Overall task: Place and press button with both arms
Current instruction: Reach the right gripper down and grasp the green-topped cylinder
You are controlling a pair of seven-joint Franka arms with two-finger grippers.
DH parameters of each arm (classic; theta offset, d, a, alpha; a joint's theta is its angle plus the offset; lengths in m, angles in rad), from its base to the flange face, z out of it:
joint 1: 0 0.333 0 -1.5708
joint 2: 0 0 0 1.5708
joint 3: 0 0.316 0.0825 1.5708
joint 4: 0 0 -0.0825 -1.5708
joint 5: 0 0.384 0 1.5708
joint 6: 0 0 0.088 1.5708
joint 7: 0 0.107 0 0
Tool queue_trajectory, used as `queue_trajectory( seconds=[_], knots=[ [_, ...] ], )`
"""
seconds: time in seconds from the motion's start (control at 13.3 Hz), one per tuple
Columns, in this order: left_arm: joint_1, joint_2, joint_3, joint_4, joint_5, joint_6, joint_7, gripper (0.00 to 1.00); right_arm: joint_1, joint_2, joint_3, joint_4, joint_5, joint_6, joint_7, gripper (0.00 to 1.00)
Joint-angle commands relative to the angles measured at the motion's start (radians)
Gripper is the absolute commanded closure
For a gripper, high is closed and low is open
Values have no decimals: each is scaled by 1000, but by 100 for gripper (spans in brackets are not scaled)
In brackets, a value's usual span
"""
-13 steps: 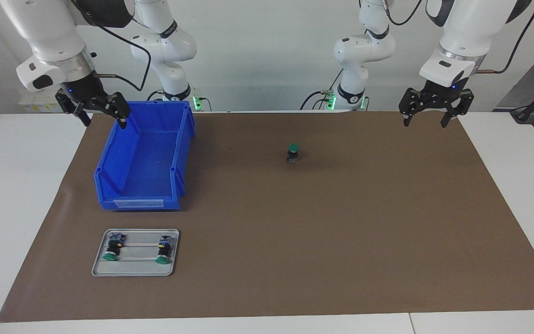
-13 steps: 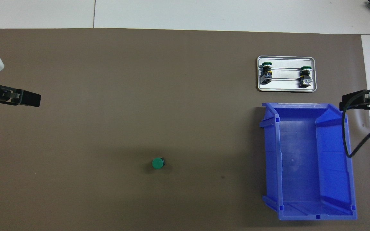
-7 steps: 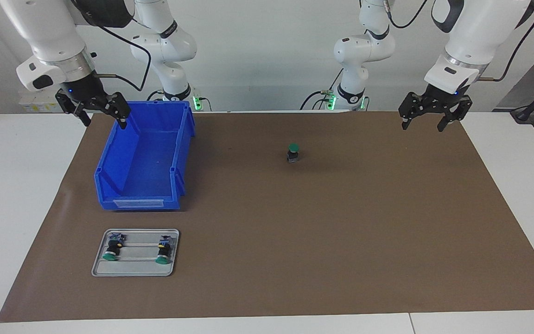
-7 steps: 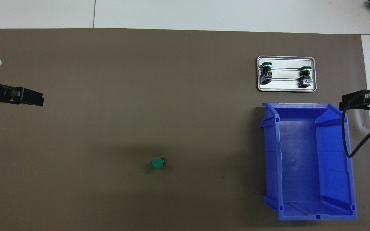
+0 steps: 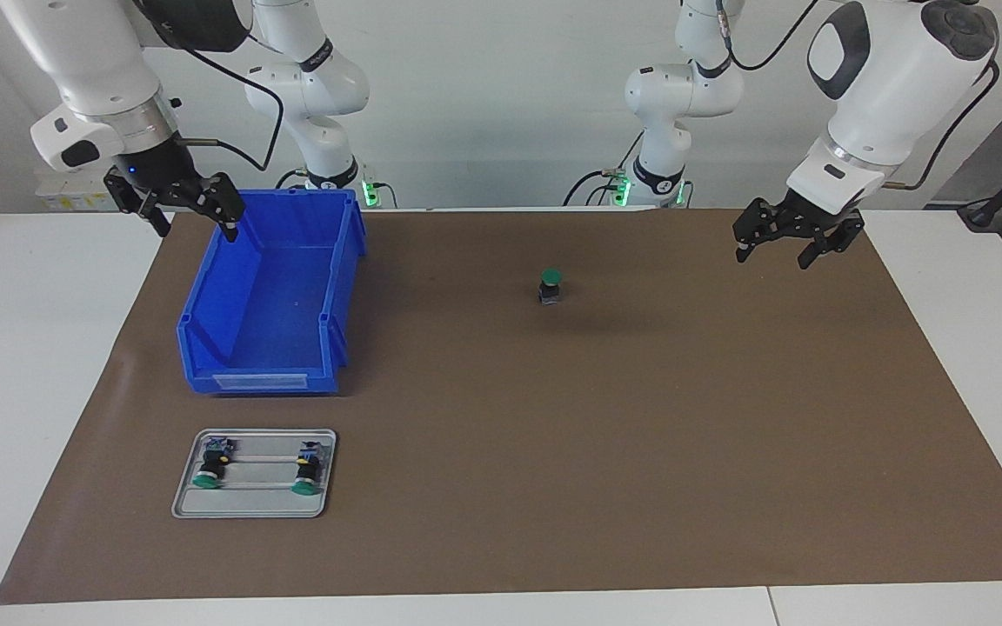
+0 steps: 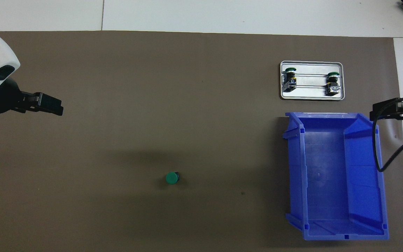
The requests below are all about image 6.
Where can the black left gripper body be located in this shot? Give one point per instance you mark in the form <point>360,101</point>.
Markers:
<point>4,98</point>

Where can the green push button switch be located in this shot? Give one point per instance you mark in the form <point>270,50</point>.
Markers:
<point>290,80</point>
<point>172,178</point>
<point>333,85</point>

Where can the brown table mat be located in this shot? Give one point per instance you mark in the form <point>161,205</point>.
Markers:
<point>117,70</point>

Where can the grey metal tray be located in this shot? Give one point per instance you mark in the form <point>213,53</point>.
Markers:
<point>311,94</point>

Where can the blue plastic storage bin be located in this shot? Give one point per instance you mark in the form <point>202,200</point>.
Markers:
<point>327,175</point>

